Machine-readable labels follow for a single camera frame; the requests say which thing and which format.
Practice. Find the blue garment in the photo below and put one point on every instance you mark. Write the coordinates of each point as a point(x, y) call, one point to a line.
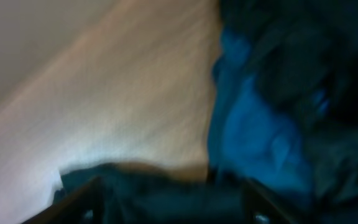
point(247, 138)

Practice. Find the black shorts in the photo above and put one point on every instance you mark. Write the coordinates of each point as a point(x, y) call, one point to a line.
point(135, 197)

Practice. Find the dark navy garment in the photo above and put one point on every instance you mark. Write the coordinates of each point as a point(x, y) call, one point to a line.
point(305, 54)

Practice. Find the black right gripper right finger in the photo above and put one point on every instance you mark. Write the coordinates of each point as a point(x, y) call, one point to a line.
point(263, 206)

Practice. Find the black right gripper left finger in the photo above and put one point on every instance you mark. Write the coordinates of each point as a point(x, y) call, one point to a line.
point(84, 205)

